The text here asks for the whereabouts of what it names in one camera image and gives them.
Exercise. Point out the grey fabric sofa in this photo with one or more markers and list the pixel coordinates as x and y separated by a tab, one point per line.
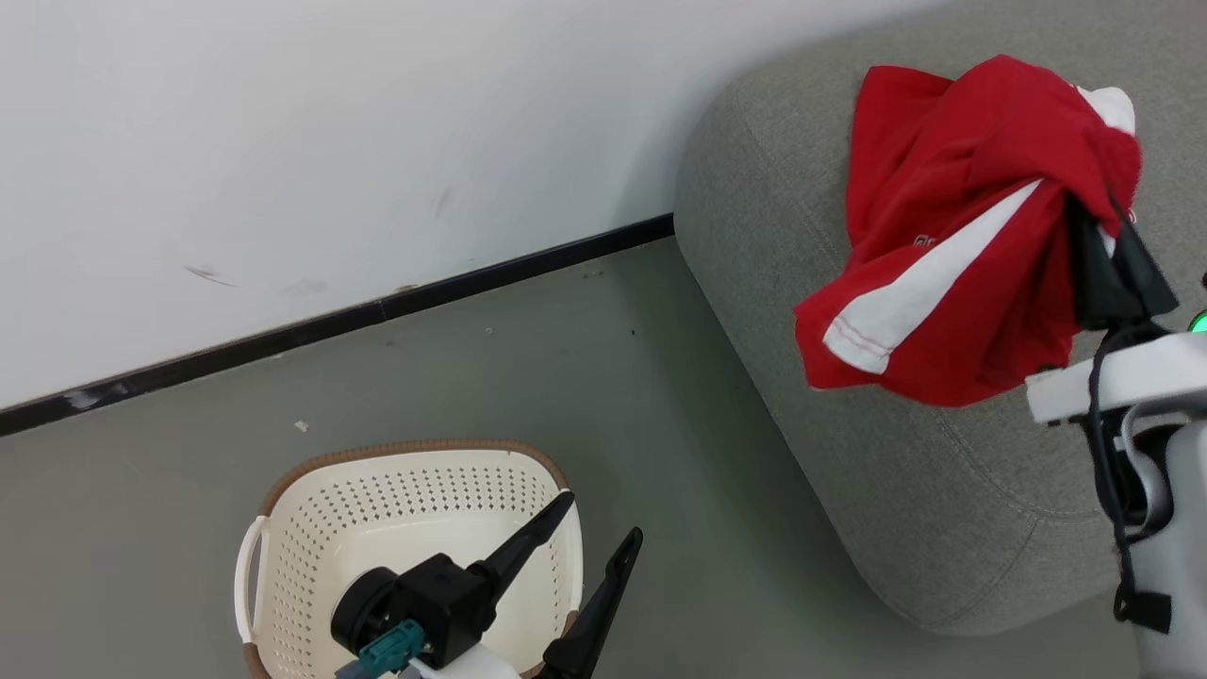
849	443

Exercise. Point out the black baseboard strip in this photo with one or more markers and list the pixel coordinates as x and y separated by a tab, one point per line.
330	325

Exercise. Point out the cream perforated laundry basket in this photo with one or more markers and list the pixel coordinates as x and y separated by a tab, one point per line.
396	500

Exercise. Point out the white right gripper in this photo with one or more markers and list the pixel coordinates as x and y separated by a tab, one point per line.
1150	377

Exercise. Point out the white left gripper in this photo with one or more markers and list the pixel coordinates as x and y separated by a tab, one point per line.
467	665

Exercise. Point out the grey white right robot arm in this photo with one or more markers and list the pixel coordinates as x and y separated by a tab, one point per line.
1183	528

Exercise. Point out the red garment wide white stripe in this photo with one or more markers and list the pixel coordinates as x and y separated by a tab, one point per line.
962	170

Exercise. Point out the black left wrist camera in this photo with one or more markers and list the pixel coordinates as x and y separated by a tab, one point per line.
424	604

